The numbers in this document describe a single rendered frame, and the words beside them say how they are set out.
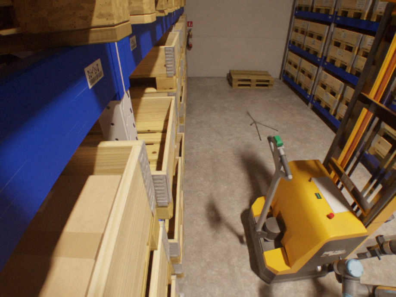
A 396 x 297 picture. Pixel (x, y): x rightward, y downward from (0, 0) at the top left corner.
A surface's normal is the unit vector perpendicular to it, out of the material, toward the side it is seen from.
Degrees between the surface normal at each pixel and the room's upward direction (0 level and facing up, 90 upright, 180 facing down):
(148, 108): 90
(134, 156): 0
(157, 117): 90
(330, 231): 14
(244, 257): 0
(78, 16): 90
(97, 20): 90
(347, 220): 0
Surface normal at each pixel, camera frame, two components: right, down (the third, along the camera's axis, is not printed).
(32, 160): 1.00, -0.02
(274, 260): -0.37, -0.73
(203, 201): 0.00, -0.79
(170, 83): 0.03, 0.61
